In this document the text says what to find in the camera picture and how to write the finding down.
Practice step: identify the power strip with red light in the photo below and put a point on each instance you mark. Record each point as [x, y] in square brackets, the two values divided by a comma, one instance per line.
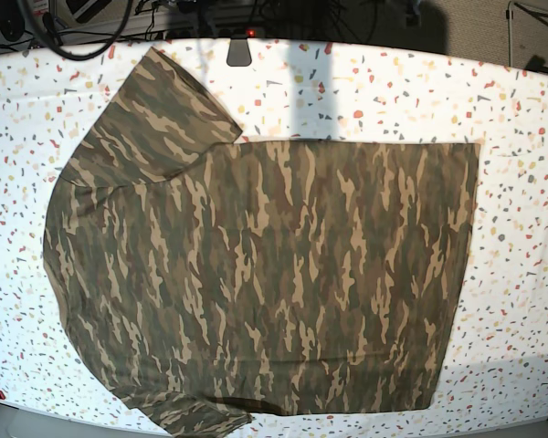
[219, 32]

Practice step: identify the camouflage T-shirt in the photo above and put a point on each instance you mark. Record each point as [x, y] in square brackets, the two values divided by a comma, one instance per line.
[203, 280]

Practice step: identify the grey camera mount base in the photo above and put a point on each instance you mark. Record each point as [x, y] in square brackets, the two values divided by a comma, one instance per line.
[238, 54]

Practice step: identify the terrazzo pattern table cloth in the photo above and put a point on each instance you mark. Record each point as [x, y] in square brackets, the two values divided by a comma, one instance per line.
[495, 372]

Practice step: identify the metal stand frame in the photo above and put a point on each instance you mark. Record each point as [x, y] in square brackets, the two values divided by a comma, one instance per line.
[527, 23]

